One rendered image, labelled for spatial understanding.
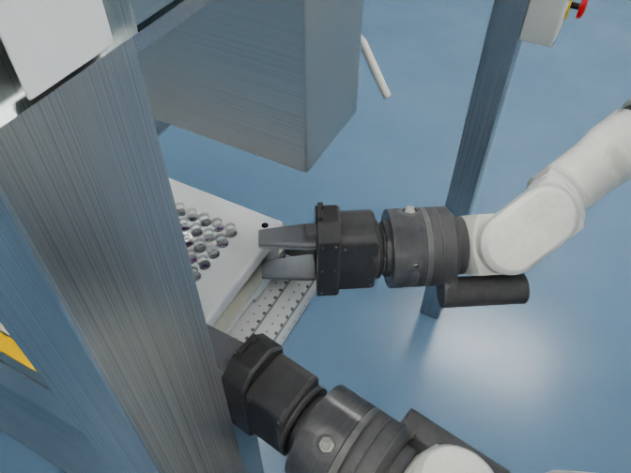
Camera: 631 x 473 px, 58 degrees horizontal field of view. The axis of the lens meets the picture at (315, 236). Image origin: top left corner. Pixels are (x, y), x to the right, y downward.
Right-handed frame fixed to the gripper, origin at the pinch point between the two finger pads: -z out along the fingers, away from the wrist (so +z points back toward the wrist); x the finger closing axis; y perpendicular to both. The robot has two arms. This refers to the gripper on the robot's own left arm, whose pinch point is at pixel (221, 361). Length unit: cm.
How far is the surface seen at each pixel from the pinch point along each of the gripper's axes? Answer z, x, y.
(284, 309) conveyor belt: -2.1, 7.3, 11.9
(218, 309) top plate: -4.4, 0.2, 4.3
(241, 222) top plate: -10.1, -0.2, 14.6
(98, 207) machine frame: 9.5, -35.1, -10.4
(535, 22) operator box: -2, 2, 83
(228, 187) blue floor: -93, 99, 90
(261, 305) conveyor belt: -4.5, 7.0, 10.6
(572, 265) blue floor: 23, 97, 128
